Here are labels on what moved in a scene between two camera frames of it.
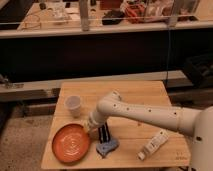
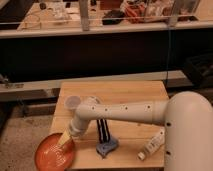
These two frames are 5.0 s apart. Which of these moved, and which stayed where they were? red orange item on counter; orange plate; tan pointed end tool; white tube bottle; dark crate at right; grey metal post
Moved: tan pointed end tool; orange plate
Stayed: dark crate at right; white tube bottle; grey metal post; red orange item on counter
